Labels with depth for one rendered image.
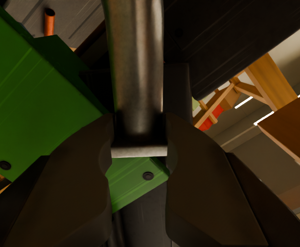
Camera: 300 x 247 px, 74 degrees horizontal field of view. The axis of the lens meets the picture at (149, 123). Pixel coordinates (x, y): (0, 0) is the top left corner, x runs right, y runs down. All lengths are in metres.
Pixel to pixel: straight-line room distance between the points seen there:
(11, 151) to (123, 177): 0.10
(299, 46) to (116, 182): 9.95
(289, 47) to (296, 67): 0.83
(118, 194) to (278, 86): 0.86
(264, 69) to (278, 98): 0.14
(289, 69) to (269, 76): 8.99
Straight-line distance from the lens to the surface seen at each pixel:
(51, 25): 0.59
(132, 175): 0.18
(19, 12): 0.55
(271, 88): 0.97
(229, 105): 4.09
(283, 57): 9.83
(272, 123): 0.70
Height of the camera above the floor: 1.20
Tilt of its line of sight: 7 degrees up
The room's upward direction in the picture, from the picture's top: 141 degrees clockwise
